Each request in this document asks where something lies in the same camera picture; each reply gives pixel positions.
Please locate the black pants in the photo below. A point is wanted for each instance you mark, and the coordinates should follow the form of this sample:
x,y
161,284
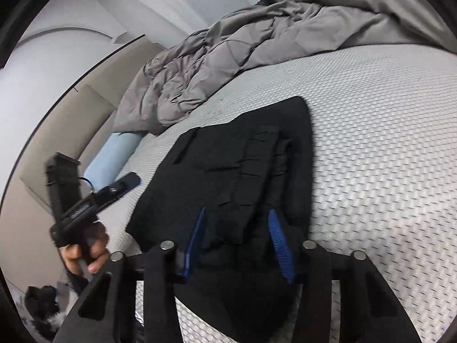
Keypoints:
x,y
232,150

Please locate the beige padded headboard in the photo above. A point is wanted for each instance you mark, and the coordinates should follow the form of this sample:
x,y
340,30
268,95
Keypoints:
x,y
100,89

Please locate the light blue pillow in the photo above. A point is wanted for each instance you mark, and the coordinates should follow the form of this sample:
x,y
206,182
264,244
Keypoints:
x,y
110,157

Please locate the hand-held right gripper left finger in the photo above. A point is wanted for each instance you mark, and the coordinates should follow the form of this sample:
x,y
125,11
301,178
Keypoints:
x,y
194,243

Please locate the black and white dog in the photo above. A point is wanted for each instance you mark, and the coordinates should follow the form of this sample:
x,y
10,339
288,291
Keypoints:
x,y
44,311

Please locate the white honeycomb mattress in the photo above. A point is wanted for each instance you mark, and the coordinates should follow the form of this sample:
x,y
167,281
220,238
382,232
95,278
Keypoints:
x,y
375,150

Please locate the grey quilted comforter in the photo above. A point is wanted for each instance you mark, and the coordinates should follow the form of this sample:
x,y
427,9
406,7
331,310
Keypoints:
x,y
214,60

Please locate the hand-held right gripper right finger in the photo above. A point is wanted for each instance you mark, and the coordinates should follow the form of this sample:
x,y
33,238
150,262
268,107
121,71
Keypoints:
x,y
280,243

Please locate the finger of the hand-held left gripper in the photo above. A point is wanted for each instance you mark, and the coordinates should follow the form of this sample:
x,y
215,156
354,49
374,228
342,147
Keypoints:
x,y
123,185

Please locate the person's left hand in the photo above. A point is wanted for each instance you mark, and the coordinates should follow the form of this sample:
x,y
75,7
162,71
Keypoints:
x,y
96,243

